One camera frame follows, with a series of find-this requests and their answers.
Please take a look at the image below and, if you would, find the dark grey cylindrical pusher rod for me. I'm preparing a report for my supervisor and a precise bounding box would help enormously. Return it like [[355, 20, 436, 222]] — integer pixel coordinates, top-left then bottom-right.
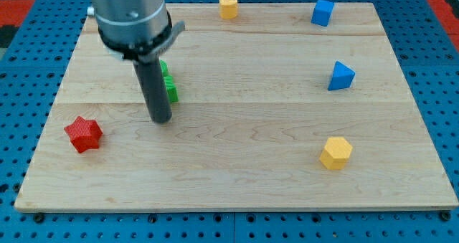
[[133, 59, 172, 124]]

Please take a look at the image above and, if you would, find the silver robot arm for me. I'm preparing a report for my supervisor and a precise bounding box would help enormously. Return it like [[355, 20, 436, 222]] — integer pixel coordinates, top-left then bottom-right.
[[91, 0, 185, 123]]

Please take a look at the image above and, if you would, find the green star block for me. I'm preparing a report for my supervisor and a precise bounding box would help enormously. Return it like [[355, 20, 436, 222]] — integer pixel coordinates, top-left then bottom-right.
[[160, 59, 179, 103]]

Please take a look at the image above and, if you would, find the red star block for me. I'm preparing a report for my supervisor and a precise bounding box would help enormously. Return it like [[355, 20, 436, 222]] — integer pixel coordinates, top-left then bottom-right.
[[64, 116, 103, 153]]

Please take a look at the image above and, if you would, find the yellow hexagon block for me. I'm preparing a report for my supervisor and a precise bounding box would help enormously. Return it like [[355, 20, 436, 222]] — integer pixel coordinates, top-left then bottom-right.
[[319, 137, 353, 170]]

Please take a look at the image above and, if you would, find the yellow heart block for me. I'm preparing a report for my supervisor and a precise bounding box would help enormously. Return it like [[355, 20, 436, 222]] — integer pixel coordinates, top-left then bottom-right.
[[219, 0, 238, 19]]

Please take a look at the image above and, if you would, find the wooden board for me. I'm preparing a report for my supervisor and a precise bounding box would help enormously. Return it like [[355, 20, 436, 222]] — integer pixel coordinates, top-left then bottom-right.
[[14, 3, 458, 213]]

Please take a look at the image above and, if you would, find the blue cube block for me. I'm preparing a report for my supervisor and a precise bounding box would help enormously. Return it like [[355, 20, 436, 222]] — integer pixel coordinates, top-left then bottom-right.
[[311, 0, 335, 27]]

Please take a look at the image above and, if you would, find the blue triangle block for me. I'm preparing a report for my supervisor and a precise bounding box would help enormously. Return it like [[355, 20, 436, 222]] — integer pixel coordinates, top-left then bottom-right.
[[328, 61, 356, 91]]

